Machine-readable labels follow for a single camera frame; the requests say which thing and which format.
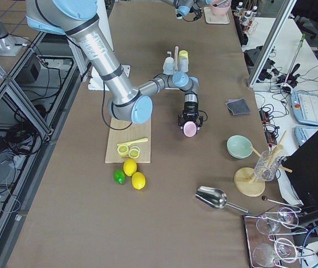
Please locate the whole lemon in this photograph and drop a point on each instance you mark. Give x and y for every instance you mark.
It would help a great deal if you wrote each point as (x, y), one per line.
(138, 180)
(130, 167)

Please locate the wooden cutting board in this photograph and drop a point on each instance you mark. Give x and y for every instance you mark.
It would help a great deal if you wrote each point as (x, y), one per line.
(134, 132)

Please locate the wine glass upper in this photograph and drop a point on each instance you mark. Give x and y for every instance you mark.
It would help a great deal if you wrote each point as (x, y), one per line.
(270, 223)

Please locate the wine glass lower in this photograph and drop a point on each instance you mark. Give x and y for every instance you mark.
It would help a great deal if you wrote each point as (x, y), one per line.
(281, 252)

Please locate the lemon slice upper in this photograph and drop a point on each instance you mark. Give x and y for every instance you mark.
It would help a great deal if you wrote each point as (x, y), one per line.
(122, 150)

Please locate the beige tray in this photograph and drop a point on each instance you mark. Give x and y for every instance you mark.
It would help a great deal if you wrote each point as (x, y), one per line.
(216, 16)

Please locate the green lime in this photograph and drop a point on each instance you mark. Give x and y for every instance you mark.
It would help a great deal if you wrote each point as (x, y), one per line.
(119, 176)

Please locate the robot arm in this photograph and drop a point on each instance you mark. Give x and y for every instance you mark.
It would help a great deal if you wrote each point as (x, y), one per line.
(184, 7)
(79, 20)

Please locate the aluminium frame post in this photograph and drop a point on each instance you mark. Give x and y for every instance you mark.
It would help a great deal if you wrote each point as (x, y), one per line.
(276, 28)

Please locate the yellow cup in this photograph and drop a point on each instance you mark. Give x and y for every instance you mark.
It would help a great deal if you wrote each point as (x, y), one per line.
(183, 54)

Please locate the black monitor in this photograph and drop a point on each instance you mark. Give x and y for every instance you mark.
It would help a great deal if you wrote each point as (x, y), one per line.
(304, 176)

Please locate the wooden mug tree stand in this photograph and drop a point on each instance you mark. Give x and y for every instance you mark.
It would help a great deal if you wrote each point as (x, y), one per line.
(245, 179)

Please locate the black wine glass tray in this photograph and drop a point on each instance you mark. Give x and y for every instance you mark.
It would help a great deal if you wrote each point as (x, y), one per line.
(254, 238)

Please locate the pink cup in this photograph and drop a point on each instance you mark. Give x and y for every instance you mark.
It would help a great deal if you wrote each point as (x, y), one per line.
(189, 129)

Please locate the white cup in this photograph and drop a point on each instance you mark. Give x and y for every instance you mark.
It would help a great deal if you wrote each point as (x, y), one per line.
(169, 60)

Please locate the glass mug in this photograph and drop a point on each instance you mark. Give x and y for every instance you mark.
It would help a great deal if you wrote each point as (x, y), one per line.
(267, 166)

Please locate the pink bowl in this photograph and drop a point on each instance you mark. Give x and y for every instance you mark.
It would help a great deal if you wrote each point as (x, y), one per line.
(219, 8)

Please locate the grey cup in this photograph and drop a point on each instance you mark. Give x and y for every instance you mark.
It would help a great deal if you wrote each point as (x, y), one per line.
(183, 64)

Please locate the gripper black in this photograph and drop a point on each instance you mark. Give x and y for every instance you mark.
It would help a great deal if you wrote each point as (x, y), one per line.
(190, 108)
(201, 4)

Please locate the light blue cup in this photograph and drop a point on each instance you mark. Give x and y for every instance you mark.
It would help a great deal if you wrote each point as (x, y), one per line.
(168, 68)

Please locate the yellow plastic knife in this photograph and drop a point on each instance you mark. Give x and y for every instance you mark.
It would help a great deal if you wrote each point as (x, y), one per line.
(145, 139)

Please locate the white wire cup rack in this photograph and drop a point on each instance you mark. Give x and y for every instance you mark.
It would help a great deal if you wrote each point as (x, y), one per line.
(175, 56)

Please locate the lemon slice lower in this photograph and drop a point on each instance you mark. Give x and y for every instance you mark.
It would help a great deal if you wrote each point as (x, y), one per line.
(134, 152)

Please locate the lemon slice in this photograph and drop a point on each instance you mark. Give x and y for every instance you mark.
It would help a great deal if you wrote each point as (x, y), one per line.
(134, 152)
(122, 150)

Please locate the blue teach pendant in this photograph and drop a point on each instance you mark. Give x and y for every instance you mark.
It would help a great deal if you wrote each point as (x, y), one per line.
(305, 108)
(303, 133)

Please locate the grey folded cloth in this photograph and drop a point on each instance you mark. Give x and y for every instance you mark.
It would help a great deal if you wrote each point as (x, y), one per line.
(237, 107)

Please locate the green bowl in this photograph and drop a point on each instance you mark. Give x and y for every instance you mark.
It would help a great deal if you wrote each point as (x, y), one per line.
(239, 146)

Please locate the metal scoop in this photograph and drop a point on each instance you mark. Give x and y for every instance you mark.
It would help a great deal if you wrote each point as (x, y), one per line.
(216, 198)

